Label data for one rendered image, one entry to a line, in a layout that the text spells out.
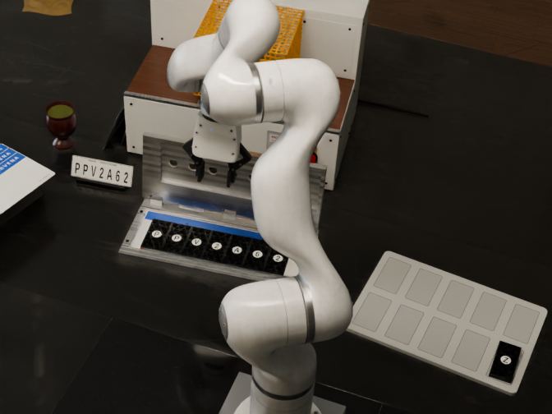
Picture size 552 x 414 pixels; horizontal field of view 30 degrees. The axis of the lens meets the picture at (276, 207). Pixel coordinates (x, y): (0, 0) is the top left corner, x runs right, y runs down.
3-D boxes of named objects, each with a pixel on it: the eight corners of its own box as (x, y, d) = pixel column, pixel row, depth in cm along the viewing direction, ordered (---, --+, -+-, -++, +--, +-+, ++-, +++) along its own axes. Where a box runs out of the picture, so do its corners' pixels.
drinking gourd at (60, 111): (41, 140, 272) (36, 107, 265) (69, 128, 277) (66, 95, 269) (57, 157, 268) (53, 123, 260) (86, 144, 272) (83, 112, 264)
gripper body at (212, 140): (191, 112, 215) (189, 158, 221) (239, 120, 214) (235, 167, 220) (201, 97, 222) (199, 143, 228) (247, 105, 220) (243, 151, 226)
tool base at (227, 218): (118, 259, 242) (117, 248, 240) (145, 201, 257) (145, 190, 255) (301, 296, 236) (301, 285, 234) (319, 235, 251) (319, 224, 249)
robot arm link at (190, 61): (181, 57, 185) (165, 99, 214) (269, 57, 188) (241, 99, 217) (179, 9, 186) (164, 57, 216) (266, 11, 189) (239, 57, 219)
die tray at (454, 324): (341, 328, 230) (342, 325, 229) (385, 252, 248) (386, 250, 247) (514, 397, 218) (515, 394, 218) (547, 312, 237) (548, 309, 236)
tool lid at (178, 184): (142, 135, 243) (144, 131, 244) (141, 201, 253) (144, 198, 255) (325, 169, 237) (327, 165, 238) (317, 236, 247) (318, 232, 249)
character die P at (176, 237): (160, 254, 241) (160, 250, 240) (172, 225, 248) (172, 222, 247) (180, 257, 241) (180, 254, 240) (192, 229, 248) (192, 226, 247)
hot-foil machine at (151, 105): (126, 154, 270) (117, 32, 244) (172, 68, 299) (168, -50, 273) (410, 209, 260) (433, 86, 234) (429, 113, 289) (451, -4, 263)
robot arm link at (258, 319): (323, 393, 190) (335, 309, 174) (225, 411, 186) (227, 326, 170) (305, 343, 199) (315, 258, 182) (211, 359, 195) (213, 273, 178)
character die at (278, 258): (262, 274, 238) (263, 270, 237) (272, 245, 245) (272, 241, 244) (282, 278, 237) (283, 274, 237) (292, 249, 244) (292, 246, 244)
